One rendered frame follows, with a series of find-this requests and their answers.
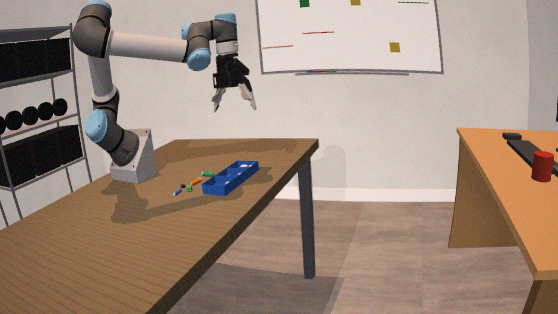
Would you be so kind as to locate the orange aa battery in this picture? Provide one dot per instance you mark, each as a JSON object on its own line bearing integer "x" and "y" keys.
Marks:
{"x": 195, "y": 181}

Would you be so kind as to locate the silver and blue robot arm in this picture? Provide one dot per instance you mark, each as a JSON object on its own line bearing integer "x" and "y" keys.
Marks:
{"x": 96, "y": 41}

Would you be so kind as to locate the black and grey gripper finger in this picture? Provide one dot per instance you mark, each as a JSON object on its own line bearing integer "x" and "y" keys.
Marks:
{"x": 246, "y": 90}
{"x": 217, "y": 98}

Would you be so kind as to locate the blue rack of bins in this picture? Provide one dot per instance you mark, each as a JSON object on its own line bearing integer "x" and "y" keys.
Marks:
{"x": 231, "y": 175}

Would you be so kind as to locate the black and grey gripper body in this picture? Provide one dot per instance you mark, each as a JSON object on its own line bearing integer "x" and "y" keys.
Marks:
{"x": 231, "y": 79}

